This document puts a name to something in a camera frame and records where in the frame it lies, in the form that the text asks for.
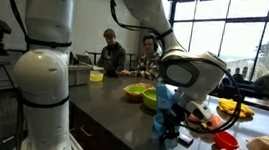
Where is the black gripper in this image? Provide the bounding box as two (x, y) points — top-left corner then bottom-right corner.
(159, 101), (190, 144)

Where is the large green bowl with spout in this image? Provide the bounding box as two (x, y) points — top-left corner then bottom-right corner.
(140, 87), (159, 111)

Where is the small green bowl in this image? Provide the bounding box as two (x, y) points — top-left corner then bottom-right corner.
(127, 85), (147, 97)

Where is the yellow toy banana bunch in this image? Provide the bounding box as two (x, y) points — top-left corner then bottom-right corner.
(217, 98), (257, 121)

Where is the blue chair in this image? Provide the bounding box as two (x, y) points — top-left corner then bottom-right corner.
(224, 75), (235, 87)

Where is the blue sofa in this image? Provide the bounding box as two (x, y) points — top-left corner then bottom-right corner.
(221, 81), (265, 107)

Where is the grey laptop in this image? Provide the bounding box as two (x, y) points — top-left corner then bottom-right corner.
(102, 60), (121, 78)
(74, 53), (95, 67)

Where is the yellow translucent container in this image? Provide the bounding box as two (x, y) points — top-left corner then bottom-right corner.
(89, 69), (105, 84)

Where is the brown wooden coffee table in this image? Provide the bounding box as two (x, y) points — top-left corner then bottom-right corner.
(243, 96), (269, 112)

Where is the person in dark hoodie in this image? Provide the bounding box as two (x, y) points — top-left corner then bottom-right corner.
(94, 27), (130, 78)

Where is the white dish rack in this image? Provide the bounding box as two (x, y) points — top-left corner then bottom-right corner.
(66, 61), (95, 89)

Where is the small dark round table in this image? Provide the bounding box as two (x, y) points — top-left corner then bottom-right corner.
(85, 50), (103, 65)

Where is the black floor box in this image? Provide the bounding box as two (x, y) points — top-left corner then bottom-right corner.
(0, 132), (19, 150)

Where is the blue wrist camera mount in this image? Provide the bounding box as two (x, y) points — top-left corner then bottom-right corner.
(153, 82), (179, 114)

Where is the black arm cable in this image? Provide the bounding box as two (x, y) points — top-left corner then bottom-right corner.
(0, 0), (253, 150)

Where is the metal drawer handle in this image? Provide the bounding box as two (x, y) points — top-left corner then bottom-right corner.
(79, 126), (97, 138)

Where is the black camera on tripod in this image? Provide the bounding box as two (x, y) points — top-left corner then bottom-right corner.
(0, 19), (13, 57)

